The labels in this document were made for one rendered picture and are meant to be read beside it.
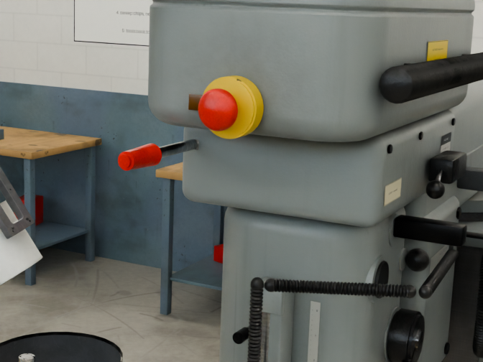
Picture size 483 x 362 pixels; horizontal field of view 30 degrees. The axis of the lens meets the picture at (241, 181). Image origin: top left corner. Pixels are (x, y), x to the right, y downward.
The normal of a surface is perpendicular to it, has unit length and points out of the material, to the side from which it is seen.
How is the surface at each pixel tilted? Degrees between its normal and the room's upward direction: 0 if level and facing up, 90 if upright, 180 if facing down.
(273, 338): 90
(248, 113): 90
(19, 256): 66
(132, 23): 90
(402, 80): 90
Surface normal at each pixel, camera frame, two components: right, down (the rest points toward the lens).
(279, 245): -0.44, 0.16
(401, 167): 0.90, 0.12
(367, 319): 0.72, 0.16
